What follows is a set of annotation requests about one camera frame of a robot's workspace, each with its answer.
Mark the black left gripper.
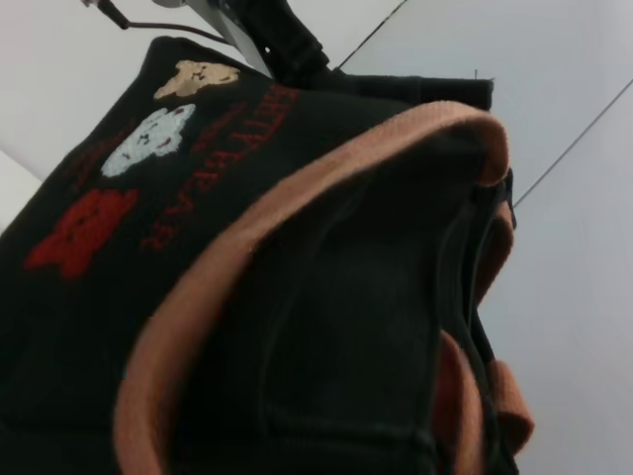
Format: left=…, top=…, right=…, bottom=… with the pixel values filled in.
left=248, top=0, right=332, bottom=89

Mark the black bag with orange handles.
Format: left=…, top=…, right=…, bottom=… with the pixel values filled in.
left=0, top=35, right=538, bottom=475

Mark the dark left wrist camera cable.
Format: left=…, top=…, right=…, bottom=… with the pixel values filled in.
left=82, top=0, right=242, bottom=48

